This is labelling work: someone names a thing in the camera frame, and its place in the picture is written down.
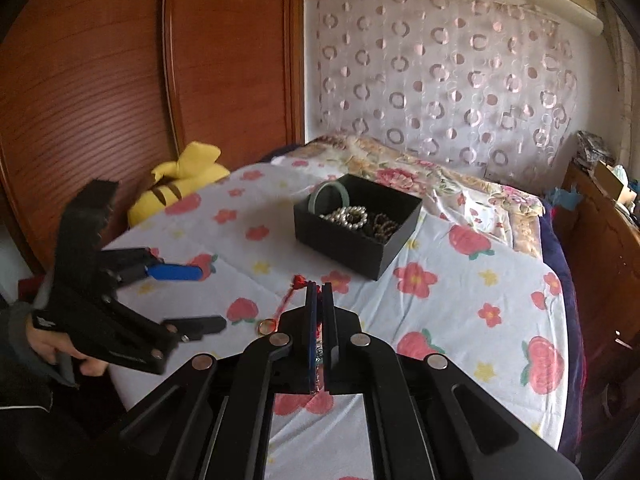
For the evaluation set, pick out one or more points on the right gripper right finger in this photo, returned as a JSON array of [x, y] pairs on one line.
[[426, 419]]

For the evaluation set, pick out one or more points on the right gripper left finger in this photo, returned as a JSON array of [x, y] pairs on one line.
[[211, 419]]

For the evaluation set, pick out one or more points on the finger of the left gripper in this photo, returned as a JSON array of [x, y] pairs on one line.
[[130, 265], [194, 329]]

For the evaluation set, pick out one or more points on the pale green jade bangle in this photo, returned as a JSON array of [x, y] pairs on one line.
[[326, 190]]

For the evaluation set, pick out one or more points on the black jewelry box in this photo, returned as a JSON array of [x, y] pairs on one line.
[[365, 236]]

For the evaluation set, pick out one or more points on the person's left hand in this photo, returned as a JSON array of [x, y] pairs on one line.
[[49, 345]]

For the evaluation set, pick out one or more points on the yellow striped plush toy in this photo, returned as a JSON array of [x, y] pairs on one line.
[[170, 183]]

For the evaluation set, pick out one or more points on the strawberry flower print bedsheet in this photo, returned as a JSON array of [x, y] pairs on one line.
[[496, 313]]

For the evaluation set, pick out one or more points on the dark blue blanket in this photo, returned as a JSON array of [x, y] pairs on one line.
[[553, 255]]

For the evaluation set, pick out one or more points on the wooden wardrobe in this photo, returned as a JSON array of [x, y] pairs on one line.
[[110, 88]]

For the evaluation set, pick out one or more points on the floral quilt at bedhead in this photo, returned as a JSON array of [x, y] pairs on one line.
[[503, 213]]

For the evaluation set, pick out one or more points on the long wooden sideboard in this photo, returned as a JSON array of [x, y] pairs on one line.
[[602, 250]]

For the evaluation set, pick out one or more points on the cardboard box on sideboard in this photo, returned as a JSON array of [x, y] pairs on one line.
[[607, 181]]

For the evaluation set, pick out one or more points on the pink circle pattern curtain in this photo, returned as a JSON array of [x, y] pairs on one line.
[[479, 86]]

